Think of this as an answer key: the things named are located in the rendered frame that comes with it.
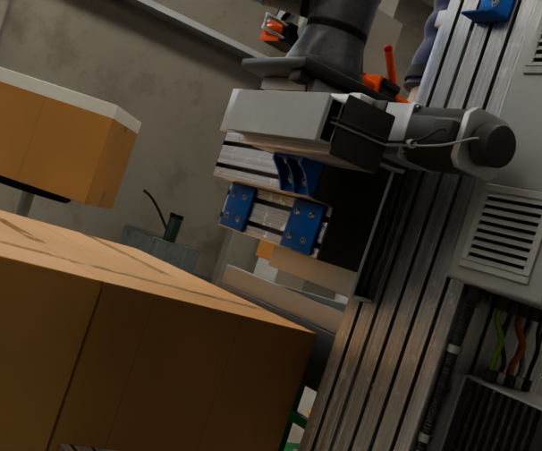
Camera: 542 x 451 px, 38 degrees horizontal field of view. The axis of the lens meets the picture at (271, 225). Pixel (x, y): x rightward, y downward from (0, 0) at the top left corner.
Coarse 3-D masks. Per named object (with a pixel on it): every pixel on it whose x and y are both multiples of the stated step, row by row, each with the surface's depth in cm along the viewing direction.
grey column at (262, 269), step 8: (384, 0) 337; (392, 0) 340; (384, 8) 338; (392, 8) 341; (392, 16) 341; (264, 264) 339; (256, 272) 342; (264, 272) 338; (272, 272) 334; (280, 272) 332; (272, 280) 332; (280, 280) 333; (288, 280) 335; (296, 280) 338; (304, 280) 341; (296, 288) 339
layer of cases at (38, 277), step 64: (0, 256) 146; (64, 256) 179; (128, 256) 233; (0, 320) 148; (64, 320) 156; (128, 320) 164; (192, 320) 173; (256, 320) 184; (0, 384) 150; (64, 384) 158; (128, 384) 167; (192, 384) 176; (256, 384) 187; (0, 448) 153; (128, 448) 170; (192, 448) 180; (256, 448) 191
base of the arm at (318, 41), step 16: (304, 32) 145; (320, 32) 142; (336, 32) 141; (352, 32) 142; (304, 48) 141; (320, 48) 141; (336, 48) 140; (352, 48) 142; (336, 64) 140; (352, 64) 141
